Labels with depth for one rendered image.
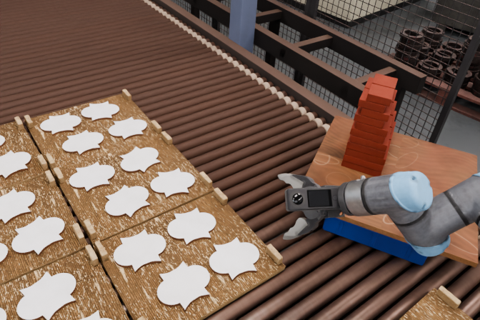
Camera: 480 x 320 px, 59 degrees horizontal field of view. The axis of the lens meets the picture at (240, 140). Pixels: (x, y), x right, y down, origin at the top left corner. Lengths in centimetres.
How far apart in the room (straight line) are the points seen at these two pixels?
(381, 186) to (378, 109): 47
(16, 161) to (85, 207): 33
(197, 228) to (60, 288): 39
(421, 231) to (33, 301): 90
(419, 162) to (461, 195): 64
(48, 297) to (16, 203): 36
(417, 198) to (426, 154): 77
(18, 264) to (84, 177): 34
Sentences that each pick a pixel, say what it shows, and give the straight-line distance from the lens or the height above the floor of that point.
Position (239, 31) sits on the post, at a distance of 229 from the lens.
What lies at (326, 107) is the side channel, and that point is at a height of 95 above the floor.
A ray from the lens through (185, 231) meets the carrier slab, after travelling 128.
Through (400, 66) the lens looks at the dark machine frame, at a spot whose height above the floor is 102.
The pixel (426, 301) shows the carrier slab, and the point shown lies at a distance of 129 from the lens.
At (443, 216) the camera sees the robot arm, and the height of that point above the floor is 134.
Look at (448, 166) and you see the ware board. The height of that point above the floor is 104.
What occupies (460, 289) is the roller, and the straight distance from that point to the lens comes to 139.
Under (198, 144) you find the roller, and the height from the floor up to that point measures 91.
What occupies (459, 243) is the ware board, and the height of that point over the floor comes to 104.
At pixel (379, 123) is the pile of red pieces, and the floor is 123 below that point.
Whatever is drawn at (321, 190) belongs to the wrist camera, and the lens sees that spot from 92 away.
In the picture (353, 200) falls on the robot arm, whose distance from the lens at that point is 89.
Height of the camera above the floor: 191
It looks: 37 degrees down
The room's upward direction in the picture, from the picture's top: 5 degrees clockwise
